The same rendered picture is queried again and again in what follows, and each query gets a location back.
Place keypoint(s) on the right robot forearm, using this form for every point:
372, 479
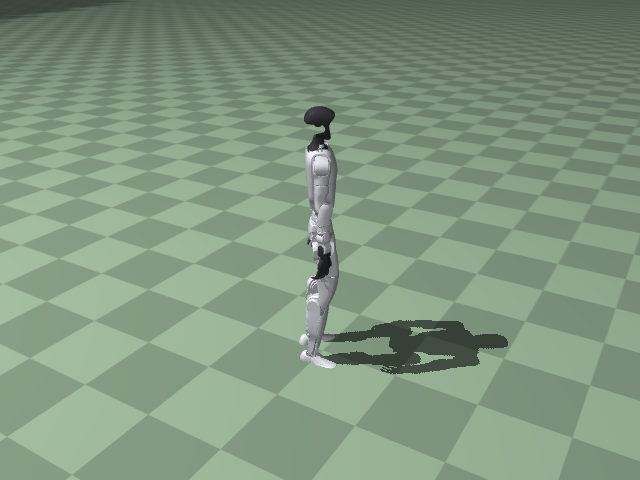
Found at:
323, 227

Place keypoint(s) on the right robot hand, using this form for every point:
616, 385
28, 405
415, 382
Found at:
324, 264

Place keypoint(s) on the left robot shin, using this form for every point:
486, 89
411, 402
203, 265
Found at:
308, 294

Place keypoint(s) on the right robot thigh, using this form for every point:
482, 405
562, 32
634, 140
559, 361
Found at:
326, 286

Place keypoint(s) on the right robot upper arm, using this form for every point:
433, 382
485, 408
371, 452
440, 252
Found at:
321, 169

